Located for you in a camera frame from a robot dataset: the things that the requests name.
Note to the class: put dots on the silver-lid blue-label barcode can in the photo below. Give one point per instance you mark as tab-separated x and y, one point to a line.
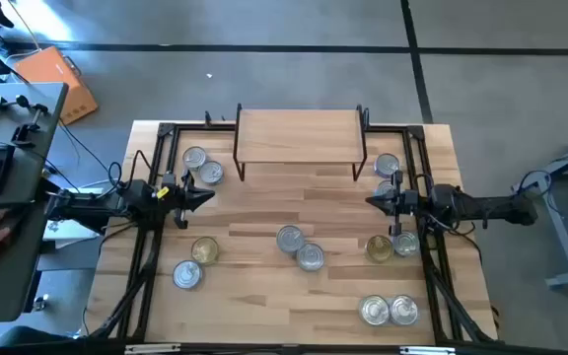
211	172

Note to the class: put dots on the silver-lid teal-label can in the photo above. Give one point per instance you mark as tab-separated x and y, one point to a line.
290	239

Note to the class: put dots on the orange hard case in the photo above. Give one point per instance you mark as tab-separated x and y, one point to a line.
57	84

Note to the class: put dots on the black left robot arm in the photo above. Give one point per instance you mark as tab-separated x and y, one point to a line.
92	207

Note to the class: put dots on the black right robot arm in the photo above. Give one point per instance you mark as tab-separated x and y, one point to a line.
486	207

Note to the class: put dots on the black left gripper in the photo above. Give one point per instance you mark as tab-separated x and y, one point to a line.
175	199

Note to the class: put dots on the silver-lid seafood can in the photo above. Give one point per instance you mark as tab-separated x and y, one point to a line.
374	310
405	243
404	310
187	274
387	164
194	158

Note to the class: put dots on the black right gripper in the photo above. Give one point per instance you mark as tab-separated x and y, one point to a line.
407	203

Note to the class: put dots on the black metal table frame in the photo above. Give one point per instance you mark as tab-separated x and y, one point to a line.
200	127

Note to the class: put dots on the blue albacore tuna can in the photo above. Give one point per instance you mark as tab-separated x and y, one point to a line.
310	257

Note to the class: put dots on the yellow tag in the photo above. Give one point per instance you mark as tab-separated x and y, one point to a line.
163	192

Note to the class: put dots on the blue-grey metal table frame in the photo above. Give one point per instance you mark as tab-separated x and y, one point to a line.
565	232

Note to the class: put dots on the silver metal bracket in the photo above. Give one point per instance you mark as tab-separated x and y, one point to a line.
427	350
151	349

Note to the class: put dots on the gold-lid green-label can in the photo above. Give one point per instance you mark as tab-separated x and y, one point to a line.
204	250
379	248

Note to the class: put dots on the wooden shelf black metal legs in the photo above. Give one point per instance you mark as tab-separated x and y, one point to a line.
299	135

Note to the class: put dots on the dark grey desk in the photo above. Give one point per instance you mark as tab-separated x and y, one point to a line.
32	163

